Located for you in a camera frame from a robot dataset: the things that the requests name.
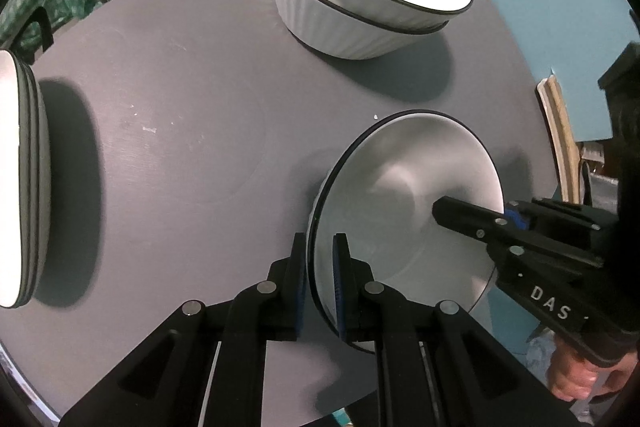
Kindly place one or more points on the stack of white plates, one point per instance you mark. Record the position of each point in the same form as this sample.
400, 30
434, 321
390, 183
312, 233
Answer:
44, 187

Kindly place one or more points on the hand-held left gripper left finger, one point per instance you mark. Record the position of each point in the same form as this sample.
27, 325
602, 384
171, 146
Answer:
299, 307

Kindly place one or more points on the small white plate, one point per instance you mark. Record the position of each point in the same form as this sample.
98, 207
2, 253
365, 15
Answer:
31, 187
7, 177

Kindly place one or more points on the person's right hand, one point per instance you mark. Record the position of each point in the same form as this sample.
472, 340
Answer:
580, 377

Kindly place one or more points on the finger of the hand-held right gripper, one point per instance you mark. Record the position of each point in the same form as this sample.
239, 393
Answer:
560, 219
465, 217

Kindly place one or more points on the green checkered tablecloth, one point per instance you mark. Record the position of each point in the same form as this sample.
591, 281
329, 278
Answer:
65, 2

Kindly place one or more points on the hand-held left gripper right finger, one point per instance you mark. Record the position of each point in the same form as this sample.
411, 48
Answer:
341, 287

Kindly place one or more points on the dark block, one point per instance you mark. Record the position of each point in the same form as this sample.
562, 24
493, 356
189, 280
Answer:
622, 87

